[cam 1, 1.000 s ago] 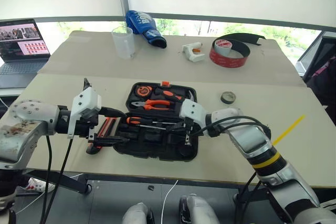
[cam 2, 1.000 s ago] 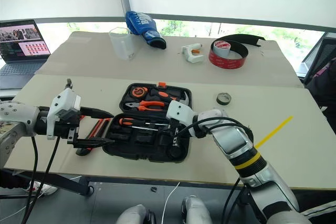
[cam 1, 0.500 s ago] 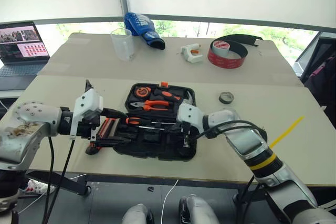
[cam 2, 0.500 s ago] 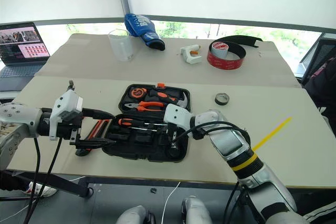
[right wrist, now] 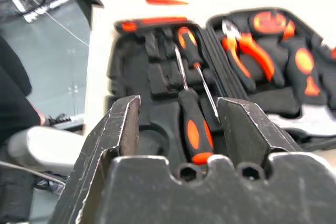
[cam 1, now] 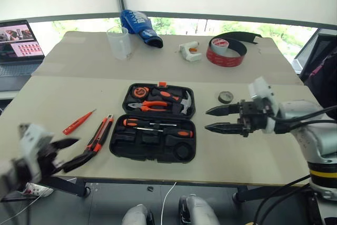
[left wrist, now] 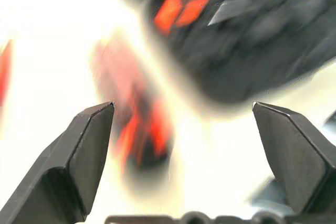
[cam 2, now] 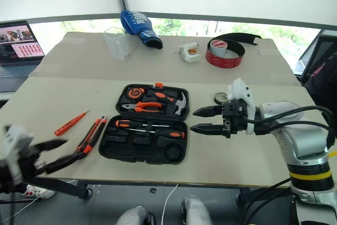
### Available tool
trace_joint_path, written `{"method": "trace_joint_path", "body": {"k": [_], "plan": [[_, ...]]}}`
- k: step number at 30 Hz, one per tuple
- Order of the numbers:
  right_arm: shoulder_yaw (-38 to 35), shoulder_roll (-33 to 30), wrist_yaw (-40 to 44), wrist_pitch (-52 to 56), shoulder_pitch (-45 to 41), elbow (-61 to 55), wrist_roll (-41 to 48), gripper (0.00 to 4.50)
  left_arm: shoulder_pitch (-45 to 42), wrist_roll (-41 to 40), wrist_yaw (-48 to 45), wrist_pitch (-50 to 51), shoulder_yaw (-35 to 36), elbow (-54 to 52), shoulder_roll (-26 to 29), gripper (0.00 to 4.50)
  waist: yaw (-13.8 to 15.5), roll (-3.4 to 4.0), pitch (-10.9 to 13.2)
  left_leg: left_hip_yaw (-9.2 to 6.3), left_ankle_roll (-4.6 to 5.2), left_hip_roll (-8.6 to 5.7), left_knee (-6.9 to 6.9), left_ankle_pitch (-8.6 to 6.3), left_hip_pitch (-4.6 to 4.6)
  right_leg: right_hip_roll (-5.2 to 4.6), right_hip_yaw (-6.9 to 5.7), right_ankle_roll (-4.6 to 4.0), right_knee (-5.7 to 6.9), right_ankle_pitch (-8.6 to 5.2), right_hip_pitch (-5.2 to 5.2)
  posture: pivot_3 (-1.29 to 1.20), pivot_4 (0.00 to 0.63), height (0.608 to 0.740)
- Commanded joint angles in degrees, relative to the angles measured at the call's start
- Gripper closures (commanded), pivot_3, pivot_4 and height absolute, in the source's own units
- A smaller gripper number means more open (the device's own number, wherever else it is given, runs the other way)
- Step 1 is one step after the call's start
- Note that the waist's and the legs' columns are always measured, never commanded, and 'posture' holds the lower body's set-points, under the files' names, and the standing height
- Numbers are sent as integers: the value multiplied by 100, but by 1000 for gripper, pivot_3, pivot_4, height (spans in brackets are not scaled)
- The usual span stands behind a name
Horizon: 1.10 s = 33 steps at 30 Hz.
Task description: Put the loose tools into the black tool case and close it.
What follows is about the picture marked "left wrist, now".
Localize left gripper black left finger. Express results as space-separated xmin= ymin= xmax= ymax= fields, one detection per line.
xmin=0 ymin=101 xmax=116 ymax=224

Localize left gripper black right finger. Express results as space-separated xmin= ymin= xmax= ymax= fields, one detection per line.
xmin=251 ymin=101 xmax=336 ymax=216

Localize orange and black pliers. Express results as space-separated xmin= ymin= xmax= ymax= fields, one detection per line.
xmin=91 ymin=37 xmax=175 ymax=172

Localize black plastic tool case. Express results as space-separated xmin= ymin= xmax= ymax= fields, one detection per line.
xmin=120 ymin=0 xmax=336 ymax=104

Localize orange tester screwdriver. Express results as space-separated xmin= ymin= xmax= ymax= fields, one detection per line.
xmin=0 ymin=40 xmax=13 ymax=108

